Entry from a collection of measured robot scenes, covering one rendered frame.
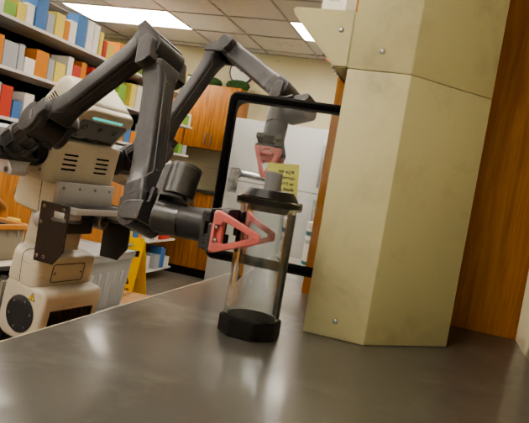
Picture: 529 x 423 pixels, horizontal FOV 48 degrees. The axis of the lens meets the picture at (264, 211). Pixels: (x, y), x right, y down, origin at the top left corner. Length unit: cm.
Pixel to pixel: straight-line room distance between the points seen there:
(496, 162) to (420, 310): 43
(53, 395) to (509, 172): 106
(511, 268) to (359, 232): 47
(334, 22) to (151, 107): 38
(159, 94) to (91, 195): 62
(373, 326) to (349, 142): 32
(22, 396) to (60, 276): 112
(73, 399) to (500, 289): 100
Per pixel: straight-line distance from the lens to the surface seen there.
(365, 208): 104
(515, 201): 141
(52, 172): 167
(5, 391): 68
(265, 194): 92
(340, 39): 108
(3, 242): 201
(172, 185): 102
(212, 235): 92
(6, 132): 159
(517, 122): 142
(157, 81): 122
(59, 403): 66
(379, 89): 105
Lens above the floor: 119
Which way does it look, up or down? 3 degrees down
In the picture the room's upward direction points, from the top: 9 degrees clockwise
